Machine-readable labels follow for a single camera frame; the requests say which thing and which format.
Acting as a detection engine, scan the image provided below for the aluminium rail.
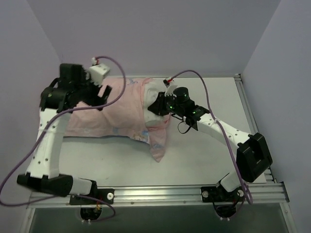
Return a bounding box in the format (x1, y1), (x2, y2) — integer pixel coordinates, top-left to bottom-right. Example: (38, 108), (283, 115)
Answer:
(108, 72), (241, 79)
(234, 74), (276, 183)
(26, 183), (290, 207)

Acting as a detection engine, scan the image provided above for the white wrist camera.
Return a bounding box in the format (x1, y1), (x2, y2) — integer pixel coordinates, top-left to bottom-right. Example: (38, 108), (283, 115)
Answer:
(163, 78), (178, 96)
(88, 64), (110, 85)

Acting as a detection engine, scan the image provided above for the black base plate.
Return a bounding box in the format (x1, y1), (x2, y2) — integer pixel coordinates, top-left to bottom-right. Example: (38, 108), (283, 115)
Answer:
(200, 185), (244, 203)
(69, 188), (115, 205)

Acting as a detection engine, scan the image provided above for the aluminium right side rail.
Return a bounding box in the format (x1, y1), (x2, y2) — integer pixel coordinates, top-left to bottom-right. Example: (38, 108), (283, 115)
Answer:
(234, 74), (276, 183)

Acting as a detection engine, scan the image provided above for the white pillow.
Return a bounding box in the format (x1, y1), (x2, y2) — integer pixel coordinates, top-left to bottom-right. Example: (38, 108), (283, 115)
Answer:
(143, 79), (169, 128)

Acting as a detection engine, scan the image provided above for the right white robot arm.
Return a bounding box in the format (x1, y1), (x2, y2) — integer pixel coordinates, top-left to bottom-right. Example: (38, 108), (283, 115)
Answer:
(148, 87), (273, 200)

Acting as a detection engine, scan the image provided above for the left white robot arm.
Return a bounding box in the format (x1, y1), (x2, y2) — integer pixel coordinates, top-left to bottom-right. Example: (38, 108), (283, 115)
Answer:
(17, 63), (112, 203)

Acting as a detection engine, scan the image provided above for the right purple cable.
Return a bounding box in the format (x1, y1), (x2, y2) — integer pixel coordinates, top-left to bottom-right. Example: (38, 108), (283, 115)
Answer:
(167, 70), (255, 204)

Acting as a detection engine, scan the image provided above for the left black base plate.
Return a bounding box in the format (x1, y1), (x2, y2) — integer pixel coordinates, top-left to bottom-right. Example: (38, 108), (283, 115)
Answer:
(69, 188), (115, 205)

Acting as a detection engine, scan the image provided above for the short black cable loop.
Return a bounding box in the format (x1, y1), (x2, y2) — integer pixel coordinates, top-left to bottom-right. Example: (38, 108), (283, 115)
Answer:
(177, 114), (192, 134)

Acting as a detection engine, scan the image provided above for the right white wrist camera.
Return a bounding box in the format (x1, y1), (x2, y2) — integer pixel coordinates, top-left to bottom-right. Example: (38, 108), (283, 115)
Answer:
(163, 78), (178, 96)

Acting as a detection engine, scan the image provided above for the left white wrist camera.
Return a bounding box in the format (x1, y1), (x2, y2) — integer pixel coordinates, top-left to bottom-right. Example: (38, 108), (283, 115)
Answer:
(88, 64), (110, 85)

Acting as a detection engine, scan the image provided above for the aluminium front rail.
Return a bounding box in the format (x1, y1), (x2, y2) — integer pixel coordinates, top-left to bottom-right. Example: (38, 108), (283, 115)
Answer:
(26, 183), (290, 207)

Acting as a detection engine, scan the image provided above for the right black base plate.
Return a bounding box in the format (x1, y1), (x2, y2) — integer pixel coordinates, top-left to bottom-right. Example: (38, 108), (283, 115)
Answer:
(200, 185), (244, 203)

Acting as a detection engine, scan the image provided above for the blue and pink pillowcase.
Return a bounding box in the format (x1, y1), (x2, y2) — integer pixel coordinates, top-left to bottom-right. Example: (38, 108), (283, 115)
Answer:
(65, 78), (170, 162)

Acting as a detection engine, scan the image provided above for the aluminium back rail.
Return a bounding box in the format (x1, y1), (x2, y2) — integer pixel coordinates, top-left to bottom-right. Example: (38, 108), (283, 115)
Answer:
(108, 72), (241, 79)

